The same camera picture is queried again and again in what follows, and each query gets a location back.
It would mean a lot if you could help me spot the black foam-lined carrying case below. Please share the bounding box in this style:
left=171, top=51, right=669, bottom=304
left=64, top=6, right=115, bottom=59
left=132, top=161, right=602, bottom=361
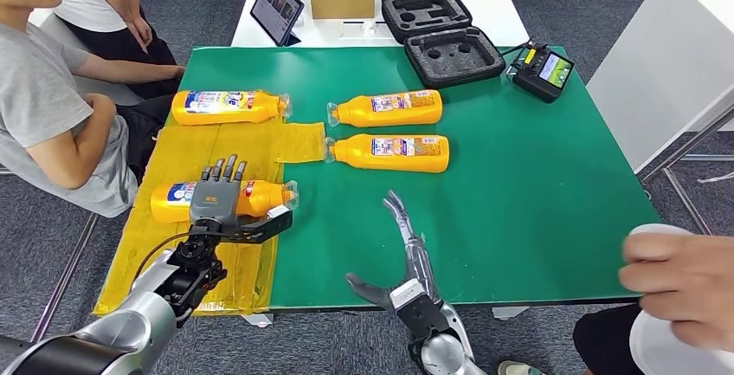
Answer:
left=380, top=0, right=507, bottom=90

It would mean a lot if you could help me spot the small white plastic holder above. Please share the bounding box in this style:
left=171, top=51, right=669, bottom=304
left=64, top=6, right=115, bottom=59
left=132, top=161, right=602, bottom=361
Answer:
left=341, top=20, right=391, bottom=40

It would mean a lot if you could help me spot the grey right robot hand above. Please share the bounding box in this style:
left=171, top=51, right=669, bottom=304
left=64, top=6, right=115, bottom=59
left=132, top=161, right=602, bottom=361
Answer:
left=345, top=190, right=442, bottom=312

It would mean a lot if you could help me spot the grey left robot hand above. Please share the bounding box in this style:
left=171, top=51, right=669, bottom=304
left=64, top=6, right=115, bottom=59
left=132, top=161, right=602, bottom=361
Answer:
left=188, top=154, right=248, bottom=230

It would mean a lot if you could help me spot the orange detergent bottle clear cap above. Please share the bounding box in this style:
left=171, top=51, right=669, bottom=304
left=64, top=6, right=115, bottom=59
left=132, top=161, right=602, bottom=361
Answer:
left=171, top=89, right=293, bottom=126
left=326, top=89, right=444, bottom=129
left=324, top=133, right=451, bottom=174
left=150, top=178, right=300, bottom=225

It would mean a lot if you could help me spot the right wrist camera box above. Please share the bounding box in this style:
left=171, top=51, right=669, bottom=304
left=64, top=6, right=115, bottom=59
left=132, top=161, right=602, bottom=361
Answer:
left=389, top=278, right=453, bottom=344

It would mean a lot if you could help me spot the yellow plastic sheet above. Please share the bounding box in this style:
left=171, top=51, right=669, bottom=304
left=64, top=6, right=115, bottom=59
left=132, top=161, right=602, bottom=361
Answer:
left=93, top=117, right=326, bottom=317

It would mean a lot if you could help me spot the person's hand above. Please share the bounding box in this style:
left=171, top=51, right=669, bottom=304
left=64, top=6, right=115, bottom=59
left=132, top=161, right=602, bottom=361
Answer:
left=618, top=231, right=734, bottom=352

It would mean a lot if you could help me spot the black controller cable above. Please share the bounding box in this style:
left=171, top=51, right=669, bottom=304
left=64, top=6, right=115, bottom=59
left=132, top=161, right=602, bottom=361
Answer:
left=500, top=40, right=534, bottom=58

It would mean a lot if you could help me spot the black tablet with stand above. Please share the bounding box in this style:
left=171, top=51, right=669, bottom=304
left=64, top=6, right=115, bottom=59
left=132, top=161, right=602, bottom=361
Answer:
left=249, top=0, right=306, bottom=48

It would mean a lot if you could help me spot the black remote controller with screen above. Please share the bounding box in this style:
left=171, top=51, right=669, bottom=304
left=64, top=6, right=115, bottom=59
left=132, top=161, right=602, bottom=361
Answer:
left=511, top=43, right=576, bottom=104

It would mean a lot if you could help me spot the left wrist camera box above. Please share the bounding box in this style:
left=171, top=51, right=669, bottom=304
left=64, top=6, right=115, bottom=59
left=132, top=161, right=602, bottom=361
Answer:
left=220, top=204, right=294, bottom=246

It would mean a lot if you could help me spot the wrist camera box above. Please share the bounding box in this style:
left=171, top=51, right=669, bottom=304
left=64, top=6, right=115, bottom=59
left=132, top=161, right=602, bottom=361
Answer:
left=220, top=204, right=294, bottom=246
left=389, top=278, right=453, bottom=344

